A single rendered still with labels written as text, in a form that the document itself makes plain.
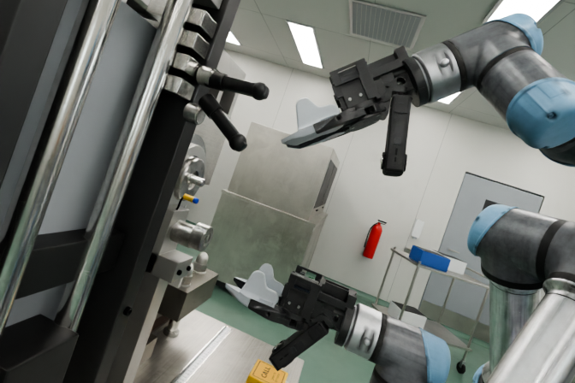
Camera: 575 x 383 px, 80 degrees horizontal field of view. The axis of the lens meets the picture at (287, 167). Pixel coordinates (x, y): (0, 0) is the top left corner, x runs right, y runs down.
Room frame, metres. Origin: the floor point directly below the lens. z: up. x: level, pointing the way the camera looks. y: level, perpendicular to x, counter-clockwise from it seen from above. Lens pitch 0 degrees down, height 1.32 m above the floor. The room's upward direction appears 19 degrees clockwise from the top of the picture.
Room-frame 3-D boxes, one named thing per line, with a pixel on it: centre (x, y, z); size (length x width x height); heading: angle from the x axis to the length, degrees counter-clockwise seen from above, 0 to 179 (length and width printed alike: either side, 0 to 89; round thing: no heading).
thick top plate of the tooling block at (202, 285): (0.78, 0.28, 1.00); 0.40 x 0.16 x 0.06; 79
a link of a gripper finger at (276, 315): (0.57, -0.06, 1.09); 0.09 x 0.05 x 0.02; 88
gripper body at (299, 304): (0.58, -0.12, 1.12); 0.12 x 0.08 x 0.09; 79
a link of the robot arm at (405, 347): (0.55, -0.28, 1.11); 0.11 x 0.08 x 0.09; 79
